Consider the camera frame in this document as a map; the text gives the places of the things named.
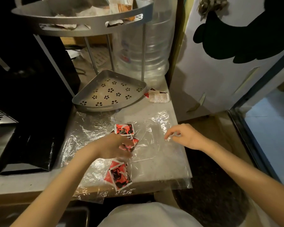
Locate clear plastic bag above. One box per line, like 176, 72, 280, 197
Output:
59, 111, 193, 204

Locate person's right hand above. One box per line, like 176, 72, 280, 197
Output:
164, 123, 211, 151

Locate person's left forearm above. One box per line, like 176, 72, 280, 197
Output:
11, 142, 102, 227

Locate black kitchen appliance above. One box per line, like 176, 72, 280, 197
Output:
0, 0, 81, 177

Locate person's white shirt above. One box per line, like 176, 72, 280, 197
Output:
97, 202, 204, 227

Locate grey metal corner shelf rack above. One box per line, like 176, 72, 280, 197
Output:
11, 0, 154, 113

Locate grey decorative magnet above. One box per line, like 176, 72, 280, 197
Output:
197, 0, 229, 21

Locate person's left hand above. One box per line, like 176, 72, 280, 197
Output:
95, 133, 136, 160

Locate orange white paper packet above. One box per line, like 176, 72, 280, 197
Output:
108, 0, 136, 21

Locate crumpled brown paper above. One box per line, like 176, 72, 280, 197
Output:
46, 0, 110, 18

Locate black door frame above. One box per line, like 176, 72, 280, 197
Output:
228, 46, 284, 183

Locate red black sachet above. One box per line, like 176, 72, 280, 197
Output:
122, 137, 140, 153
104, 160, 123, 185
108, 163, 133, 192
114, 123, 135, 136
144, 88, 156, 99

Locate white fridge with black stickers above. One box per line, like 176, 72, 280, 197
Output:
169, 0, 284, 122

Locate dark floor rug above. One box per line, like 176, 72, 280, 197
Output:
174, 148, 250, 227

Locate silver appliance with grill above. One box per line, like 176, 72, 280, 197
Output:
0, 104, 18, 170

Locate large clear water bottle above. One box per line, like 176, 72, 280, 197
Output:
112, 0, 176, 86

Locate person's right forearm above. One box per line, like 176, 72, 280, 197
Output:
201, 139, 284, 227

